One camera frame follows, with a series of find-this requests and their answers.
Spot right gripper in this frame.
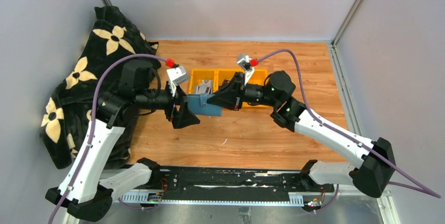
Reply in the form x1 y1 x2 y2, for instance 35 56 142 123
208 71 279 111

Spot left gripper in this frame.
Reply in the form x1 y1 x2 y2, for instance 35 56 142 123
136 80 201 127

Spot blue leather card holder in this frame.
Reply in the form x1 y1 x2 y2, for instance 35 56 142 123
187 93 222 116

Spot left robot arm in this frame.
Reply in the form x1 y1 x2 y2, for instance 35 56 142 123
46 54 200 223

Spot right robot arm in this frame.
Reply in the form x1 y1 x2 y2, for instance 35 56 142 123
207 71 395 198

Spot white cards in left bin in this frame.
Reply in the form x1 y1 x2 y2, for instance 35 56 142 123
193 80 213 94

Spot middle yellow bin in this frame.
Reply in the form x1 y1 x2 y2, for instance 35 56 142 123
213 68 242 93

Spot yellow bin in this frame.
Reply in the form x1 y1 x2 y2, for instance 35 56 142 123
213 68 242 93
188 68 218 94
242 69 269 109

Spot right yellow bin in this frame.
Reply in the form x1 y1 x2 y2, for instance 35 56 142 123
242 69 269 109

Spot left yellow bin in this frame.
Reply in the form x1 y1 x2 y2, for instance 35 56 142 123
188 68 218 94

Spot black floral blanket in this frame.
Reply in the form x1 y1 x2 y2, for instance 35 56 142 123
39 6 159 169

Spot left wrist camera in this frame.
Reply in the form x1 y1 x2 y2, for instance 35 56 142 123
166 65 190 97

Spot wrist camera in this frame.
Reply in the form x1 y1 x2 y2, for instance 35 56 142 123
237 53 258 84
166 65 190 97

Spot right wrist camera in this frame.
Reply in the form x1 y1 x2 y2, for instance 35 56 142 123
237 53 258 84

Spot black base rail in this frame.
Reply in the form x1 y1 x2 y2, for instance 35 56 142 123
120 166 336 207

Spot right aluminium frame post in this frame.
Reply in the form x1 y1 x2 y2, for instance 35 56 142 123
331 0 364 47

